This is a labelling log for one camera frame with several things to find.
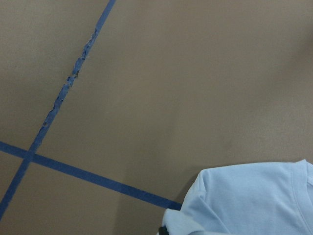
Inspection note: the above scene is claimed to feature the light blue t-shirt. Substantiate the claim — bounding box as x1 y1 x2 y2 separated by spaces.
161 160 313 235

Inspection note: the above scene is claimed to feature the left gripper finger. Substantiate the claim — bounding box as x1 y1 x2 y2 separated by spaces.
158 226 169 235

